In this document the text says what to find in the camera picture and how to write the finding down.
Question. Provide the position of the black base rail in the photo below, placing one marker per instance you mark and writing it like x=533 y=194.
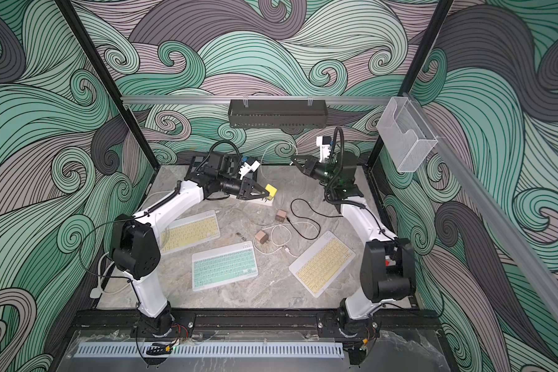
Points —
x=324 y=322

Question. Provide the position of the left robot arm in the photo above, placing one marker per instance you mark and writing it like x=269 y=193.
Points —
x=135 y=245

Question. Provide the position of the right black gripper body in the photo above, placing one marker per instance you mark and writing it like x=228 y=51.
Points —
x=332 y=179

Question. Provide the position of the white slotted cable duct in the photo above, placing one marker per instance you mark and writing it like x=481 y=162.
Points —
x=330 y=350

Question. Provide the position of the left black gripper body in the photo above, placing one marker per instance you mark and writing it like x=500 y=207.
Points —
x=229 y=187

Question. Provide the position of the black wall tray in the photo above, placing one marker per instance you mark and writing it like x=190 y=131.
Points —
x=277 y=114

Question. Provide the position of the white power strip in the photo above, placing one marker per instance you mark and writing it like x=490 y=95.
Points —
x=262 y=202

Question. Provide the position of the yellow charger adapter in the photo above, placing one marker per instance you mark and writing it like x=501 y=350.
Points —
x=272 y=191

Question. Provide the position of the black chessboard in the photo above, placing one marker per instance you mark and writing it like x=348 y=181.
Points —
x=200 y=160

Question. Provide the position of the green wireless keyboard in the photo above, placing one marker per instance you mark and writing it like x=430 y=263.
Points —
x=223 y=266

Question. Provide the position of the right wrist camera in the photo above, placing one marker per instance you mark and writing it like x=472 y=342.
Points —
x=325 y=145

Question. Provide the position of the clear plastic wall bin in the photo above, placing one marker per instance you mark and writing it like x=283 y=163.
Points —
x=405 y=130

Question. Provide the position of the yellow keyboard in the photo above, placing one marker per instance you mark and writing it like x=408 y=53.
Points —
x=322 y=263
x=189 y=232

